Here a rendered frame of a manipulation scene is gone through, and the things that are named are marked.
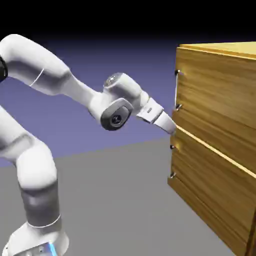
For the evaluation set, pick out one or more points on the large wood cabinet door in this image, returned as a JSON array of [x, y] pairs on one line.
[[216, 94]]

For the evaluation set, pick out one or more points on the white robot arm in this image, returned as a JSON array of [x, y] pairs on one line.
[[40, 68]]

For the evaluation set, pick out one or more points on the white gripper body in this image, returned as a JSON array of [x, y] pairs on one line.
[[165, 121]]

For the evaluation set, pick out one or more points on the light wood cabinet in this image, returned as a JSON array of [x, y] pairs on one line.
[[230, 140]]

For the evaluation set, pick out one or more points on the small wood cabinet door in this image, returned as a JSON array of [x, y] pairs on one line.
[[210, 180]]

